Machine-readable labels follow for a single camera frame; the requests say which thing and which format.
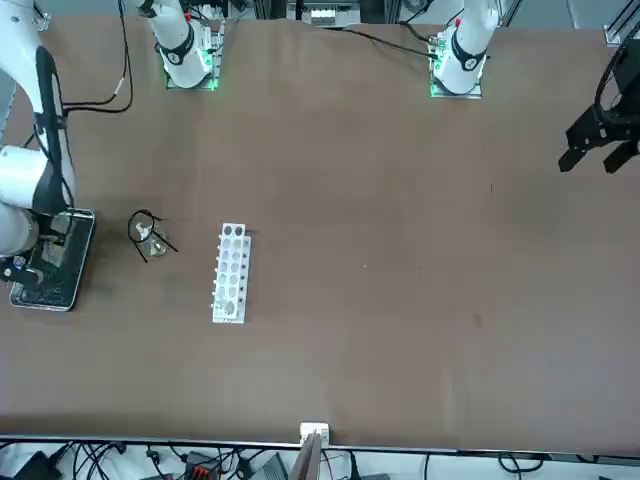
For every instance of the aluminium frame post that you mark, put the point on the aluminium frame post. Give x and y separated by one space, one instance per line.
312 450

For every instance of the white test tube rack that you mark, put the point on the white test tube rack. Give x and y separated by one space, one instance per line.
230 270

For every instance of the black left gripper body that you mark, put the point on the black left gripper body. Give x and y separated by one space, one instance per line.
627 85

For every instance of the white power strip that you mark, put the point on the white power strip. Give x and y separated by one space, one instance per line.
327 16

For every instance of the orange black connector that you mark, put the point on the orange black connector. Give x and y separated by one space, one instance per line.
202 465

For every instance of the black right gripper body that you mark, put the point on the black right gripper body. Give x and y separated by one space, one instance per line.
7 270

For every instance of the black fabric case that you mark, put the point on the black fabric case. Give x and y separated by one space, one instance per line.
37 467

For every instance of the black finned power supply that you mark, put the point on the black finned power supply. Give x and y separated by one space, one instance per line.
272 467

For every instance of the aluminium corner profile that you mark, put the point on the aluminium corner profile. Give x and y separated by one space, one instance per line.
617 27

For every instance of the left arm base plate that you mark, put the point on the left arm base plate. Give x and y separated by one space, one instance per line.
472 92

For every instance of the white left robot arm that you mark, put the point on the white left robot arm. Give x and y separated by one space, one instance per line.
465 50

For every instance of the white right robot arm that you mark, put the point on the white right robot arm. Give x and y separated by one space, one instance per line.
180 45

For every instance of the black iron tripod stand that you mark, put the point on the black iron tripod stand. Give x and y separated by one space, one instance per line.
135 217

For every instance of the glass alcohol lamp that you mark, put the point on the glass alcohol lamp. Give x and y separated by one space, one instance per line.
152 242

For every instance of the steel tray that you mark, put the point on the steel tray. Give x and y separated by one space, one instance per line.
65 280

